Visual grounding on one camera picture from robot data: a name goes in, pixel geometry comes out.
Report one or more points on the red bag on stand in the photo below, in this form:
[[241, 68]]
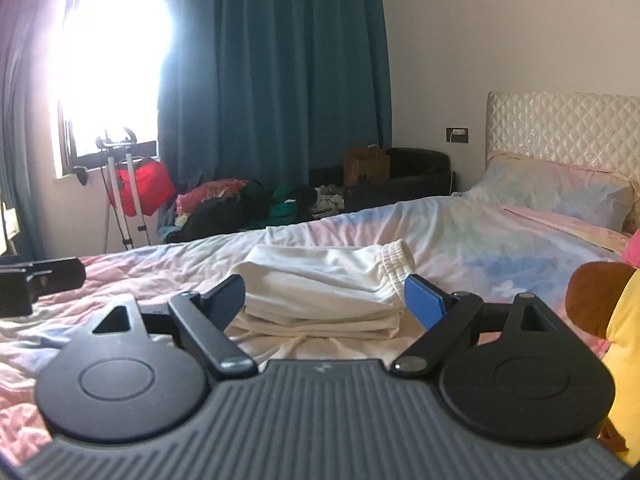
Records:
[[133, 185]]

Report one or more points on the white quilted headboard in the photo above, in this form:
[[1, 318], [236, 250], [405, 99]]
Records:
[[560, 125]]

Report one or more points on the black round chair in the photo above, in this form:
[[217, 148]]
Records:
[[420, 170]]

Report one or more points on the window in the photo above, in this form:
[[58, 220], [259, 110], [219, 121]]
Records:
[[110, 60]]

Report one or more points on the white pants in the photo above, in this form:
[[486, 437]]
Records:
[[320, 280]]

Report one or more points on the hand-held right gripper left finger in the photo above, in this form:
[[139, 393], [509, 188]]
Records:
[[231, 297]]

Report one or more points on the teal curtain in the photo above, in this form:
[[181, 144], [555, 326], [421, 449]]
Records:
[[275, 85], [20, 110]]

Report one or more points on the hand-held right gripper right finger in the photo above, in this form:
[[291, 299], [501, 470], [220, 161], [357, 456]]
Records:
[[422, 302]]

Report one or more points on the brown and yellow plush toy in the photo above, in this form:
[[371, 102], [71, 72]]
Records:
[[630, 320]]

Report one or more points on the bed with pastel sheet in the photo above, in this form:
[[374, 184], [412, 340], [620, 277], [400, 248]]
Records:
[[475, 240]]

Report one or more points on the pile of clothes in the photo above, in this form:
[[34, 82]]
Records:
[[225, 210]]

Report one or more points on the brown paper bag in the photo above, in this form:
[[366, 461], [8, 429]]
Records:
[[367, 167]]

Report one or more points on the pastel pillow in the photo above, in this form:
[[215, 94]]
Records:
[[550, 195]]

